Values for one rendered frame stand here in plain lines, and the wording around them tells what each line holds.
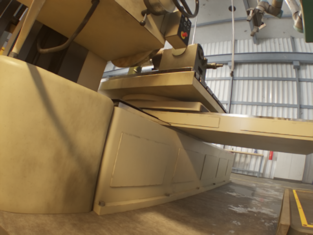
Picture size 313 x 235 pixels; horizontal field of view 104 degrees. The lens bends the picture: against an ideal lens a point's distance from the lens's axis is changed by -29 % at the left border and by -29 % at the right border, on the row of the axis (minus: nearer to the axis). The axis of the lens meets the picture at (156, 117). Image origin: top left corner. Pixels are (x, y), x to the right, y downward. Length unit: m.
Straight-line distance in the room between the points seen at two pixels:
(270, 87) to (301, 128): 7.63
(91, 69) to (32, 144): 0.98
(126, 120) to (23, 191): 0.62
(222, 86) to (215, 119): 7.92
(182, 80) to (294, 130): 0.79
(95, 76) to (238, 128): 1.20
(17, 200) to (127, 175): 0.61
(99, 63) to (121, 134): 0.83
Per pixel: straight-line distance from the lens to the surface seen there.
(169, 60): 1.41
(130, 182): 1.05
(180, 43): 1.20
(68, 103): 0.75
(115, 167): 0.93
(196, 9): 1.18
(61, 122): 0.74
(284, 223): 0.35
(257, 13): 1.26
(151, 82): 1.32
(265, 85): 8.77
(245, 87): 8.81
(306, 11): 1.07
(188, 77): 1.16
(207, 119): 1.19
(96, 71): 1.56
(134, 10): 1.04
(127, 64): 1.37
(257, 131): 1.10
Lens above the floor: 0.41
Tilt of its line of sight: 10 degrees up
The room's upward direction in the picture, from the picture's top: 13 degrees clockwise
